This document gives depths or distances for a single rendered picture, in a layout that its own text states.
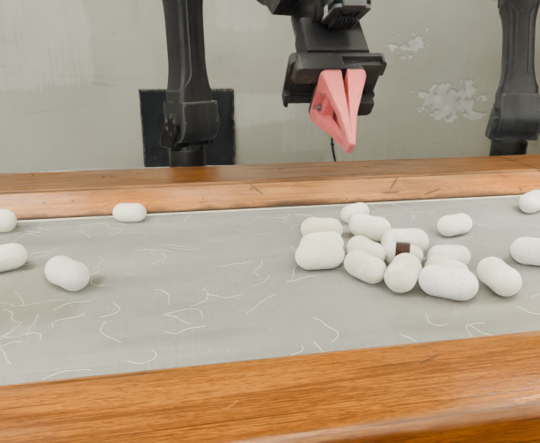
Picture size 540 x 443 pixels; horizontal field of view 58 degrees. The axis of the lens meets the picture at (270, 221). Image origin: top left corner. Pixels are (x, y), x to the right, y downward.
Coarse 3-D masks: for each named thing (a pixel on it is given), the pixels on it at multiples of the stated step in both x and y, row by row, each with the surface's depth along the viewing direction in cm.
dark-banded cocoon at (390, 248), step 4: (388, 244) 38; (392, 244) 37; (412, 244) 37; (416, 244) 37; (384, 248) 38; (388, 248) 37; (392, 248) 37; (412, 248) 37; (416, 248) 37; (388, 252) 37; (392, 252) 37; (412, 252) 37; (416, 252) 37; (420, 252) 37; (388, 256) 37; (392, 256) 37; (416, 256) 37; (420, 256) 37; (384, 260) 38; (388, 260) 37; (420, 260) 37
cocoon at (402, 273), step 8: (400, 256) 34; (408, 256) 34; (392, 264) 33; (400, 264) 33; (408, 264) 33; (416, 264) 34; (384, 272) 33; (392, 272) 33; (400, 272) 32; (408, 272) 32; (416, 272) 33; (384, 280) 33; (392, 280) 33; (400, 280) 32; (408, 280) 32; (416, 280) 33; (392, 288) 33; (400, 288) 33; (408, 288) 33
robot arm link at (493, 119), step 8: (496, 112) 88; (488, 120) 92; (496, 120) 88; (488, 128) 92; (488, 136) 91; (496, 136) 90; (504, 136) 90; (512, 136) 90; (520, 136) 89; (528, 136) 89; (536, 136) 89
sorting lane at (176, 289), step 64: (128, 256) 40; (192, 256) 40; (256, 256) 40; (0, 320) 30; (64, 320) 30; (128, 320) 30; (192, 320) 30; (256, 320) 30; (320, 320) 30; (384, 320) 30; (448, 320) 30; (512, 320) 30; (0, 384) 24
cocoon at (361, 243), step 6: (354, 240) 38; (360, 240) 38; (366, 240) 37; (348, 246) 38; (354, 246) 38; (360, 246) 37; (366, 246) 37; (372, 246) 37; (378, 246) 37; (348, 252) 38; (372, 252) 36; (378, 252) 36; (384, 252) 37; (384, 258) 37
